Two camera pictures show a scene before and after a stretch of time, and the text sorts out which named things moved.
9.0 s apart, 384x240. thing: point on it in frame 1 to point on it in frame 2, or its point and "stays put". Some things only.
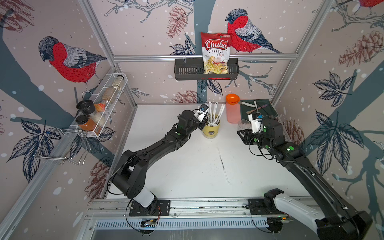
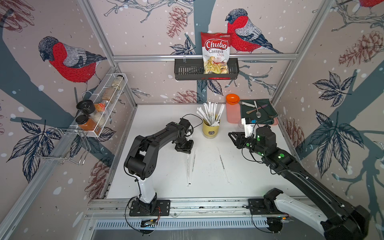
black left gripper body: (201, 125) to (184, 145)
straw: (223, 165) stays put
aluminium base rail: (185, 214) stays put
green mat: (263, 107) stays put
